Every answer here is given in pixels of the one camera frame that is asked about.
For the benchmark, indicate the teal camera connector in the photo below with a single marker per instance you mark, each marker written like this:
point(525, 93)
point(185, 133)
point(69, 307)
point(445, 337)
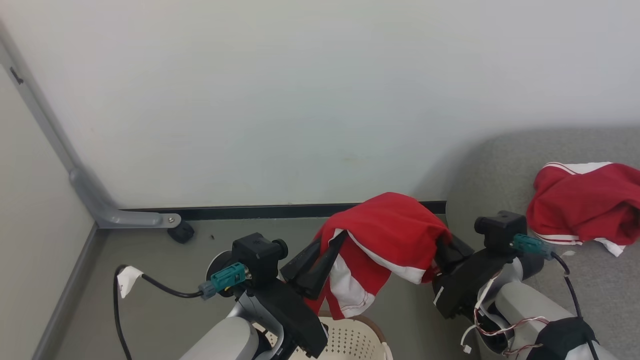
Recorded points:
point(227, 280)
point(532, 245)

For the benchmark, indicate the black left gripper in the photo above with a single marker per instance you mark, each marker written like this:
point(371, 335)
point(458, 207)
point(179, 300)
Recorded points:
point(297, 320)

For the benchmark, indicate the grey metal frame leg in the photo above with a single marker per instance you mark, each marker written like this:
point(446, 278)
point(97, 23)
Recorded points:
point(100, 205)

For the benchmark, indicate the black baseboard strip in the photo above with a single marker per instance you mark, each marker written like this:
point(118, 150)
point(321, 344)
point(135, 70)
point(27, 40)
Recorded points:
point(250, 211)

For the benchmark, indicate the white basket with brown rim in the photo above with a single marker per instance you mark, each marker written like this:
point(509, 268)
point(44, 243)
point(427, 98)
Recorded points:
point(345, 340)

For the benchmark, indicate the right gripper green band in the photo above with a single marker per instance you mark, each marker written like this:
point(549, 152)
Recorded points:
point(470, 285)

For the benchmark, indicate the teal left camera connector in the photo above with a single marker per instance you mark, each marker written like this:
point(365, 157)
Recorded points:
point(227, 280)

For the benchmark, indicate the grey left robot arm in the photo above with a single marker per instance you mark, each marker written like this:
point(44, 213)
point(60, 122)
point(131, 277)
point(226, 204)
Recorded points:
point(225, 340)

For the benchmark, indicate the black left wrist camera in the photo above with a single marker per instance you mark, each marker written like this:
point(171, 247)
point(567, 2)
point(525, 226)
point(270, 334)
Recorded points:
point(257, 257)

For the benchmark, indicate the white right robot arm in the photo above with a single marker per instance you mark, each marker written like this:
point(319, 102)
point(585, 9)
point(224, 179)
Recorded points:
point(530, 305)

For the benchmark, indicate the red white sports shirt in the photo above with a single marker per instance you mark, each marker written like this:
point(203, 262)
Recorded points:
point(385, 230)
point(585, 205)

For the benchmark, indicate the teal right camera connector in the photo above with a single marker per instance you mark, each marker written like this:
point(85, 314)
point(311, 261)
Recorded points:
point(532, 245)

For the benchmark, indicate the black caster wheel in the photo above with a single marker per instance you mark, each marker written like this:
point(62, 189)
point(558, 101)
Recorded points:
point(181, 233)

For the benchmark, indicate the grey fabric sofa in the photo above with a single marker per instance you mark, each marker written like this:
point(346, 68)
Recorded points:
point(500, 170)

